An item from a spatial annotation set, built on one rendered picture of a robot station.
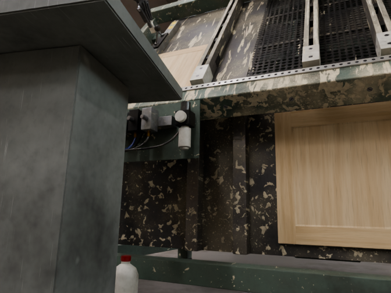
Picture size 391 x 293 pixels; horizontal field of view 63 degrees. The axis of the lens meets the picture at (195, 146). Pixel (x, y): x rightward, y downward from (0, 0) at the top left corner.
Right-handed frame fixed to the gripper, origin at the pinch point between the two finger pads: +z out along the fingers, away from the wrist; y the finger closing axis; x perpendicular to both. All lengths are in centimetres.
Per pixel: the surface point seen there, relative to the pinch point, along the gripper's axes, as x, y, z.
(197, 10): 11, -53, 13
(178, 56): 18.1, 16.8, 14.0
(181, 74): 26.4, 38.2, 14.0
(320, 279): 88, 120, 51
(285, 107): 78, 69, 20
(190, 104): 43, 74, 10
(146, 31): -23.1, -32.3, 11.8
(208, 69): 45, 47, 10
